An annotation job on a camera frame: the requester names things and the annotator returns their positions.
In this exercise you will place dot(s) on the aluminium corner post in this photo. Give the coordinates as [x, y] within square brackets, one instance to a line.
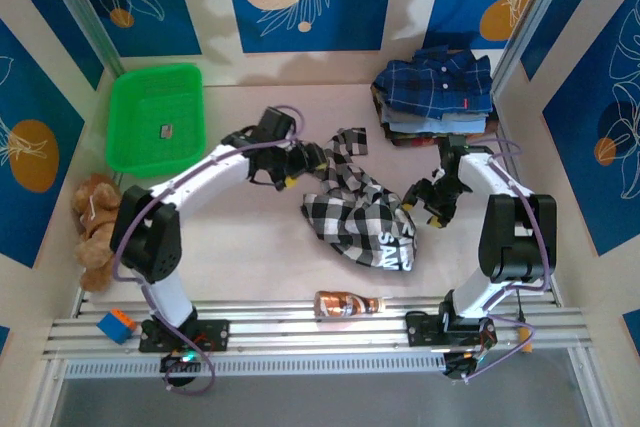
[530, 17]
[80, 2]

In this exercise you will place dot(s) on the black controller board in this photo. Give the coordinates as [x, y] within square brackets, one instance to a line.
[462, 364]
[180, 361]

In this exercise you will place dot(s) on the aluminium rail frame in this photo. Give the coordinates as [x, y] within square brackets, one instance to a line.
[300, 334]

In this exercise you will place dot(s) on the blue orange toy block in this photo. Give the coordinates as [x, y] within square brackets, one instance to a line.
[115, 328]

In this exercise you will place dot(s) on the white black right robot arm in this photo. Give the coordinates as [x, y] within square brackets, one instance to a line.
[515, 242]

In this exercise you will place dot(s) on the brown plush teddy bear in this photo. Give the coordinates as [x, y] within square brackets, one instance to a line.
[92, 217]

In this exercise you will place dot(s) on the brown drink bottle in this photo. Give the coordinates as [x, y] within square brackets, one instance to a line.
[340, 304]

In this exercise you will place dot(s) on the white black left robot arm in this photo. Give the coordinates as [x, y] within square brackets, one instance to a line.
[165, 292]

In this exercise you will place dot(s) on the light blue folded shirt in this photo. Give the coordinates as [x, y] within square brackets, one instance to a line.
[435, 126]

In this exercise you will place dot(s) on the black white checked shirt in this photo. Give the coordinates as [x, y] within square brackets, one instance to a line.
[355, 212]

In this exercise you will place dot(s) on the green plastic basket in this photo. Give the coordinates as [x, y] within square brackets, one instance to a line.
[150, 107]

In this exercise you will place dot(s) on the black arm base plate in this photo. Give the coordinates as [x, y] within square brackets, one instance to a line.
[215, 334]
[425, 329]

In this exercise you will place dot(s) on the blue plaid folded shirt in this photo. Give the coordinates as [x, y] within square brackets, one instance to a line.
[435, 82]

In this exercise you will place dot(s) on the small card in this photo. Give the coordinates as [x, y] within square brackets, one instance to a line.
[166, 131]

